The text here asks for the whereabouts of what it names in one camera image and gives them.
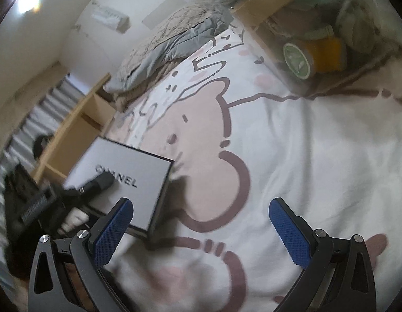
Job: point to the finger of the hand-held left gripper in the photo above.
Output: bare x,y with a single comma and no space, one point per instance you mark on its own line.
98,183

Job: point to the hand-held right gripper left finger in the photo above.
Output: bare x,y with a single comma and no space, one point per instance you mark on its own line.
113,230

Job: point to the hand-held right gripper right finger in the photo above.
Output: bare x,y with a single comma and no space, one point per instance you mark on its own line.
288,234

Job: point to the white box with black sides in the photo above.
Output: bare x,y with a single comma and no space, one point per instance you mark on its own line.
123,162

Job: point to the clear plastic storage box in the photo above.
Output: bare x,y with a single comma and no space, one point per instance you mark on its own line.
285,71

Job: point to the grey curtain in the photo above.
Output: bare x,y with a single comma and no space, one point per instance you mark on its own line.
12,156

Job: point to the wooden headboard shelf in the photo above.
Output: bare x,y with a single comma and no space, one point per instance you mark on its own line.
74,126

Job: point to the dark round object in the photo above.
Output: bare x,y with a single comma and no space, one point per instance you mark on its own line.
43,146

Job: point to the cartoon printed bed sheet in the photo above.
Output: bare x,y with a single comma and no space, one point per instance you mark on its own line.
301,152

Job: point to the grey quilted duvet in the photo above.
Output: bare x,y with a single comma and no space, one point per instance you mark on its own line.
175,45

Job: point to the white bed headboard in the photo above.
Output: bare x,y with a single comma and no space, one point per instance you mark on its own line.
165,16

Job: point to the cardboard box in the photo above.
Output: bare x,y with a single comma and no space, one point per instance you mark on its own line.
269,3

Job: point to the white wall air conditioner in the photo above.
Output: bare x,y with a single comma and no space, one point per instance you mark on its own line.
110,18

